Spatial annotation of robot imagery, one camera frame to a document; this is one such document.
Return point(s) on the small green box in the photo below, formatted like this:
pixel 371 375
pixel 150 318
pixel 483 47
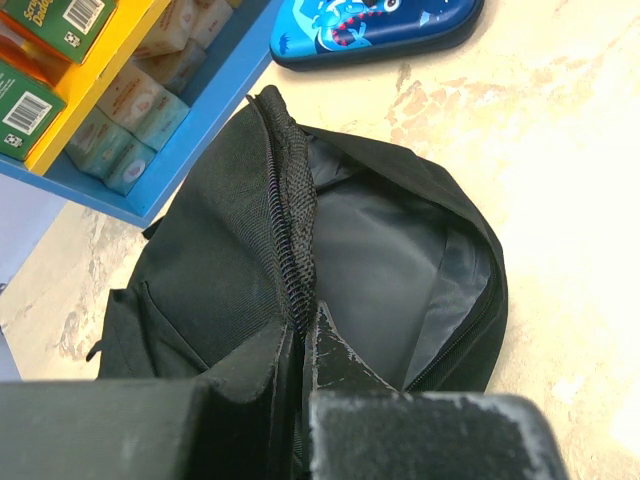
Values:
pixel 65 28
pixel 28 107

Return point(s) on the blue shelf unit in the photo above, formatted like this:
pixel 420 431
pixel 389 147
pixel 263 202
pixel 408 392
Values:
pixel 235 58

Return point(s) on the right small green box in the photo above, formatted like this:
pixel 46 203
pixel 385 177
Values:
pixel 65 28

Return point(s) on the blue shark pencil case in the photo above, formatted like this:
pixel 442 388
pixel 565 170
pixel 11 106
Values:
pixel 311 34

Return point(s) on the teal tissue boxes stack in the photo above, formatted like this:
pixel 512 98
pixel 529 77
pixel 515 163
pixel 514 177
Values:
pixel 142 107

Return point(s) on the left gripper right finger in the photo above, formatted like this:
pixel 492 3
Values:
pixel 354 425

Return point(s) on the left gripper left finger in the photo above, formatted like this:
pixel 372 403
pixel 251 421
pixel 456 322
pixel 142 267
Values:
pixel 235 421

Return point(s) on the black backpack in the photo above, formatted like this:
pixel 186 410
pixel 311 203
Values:
pixel 276 219

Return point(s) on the left small green box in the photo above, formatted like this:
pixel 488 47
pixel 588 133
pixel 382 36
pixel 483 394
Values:
pixel 28 107

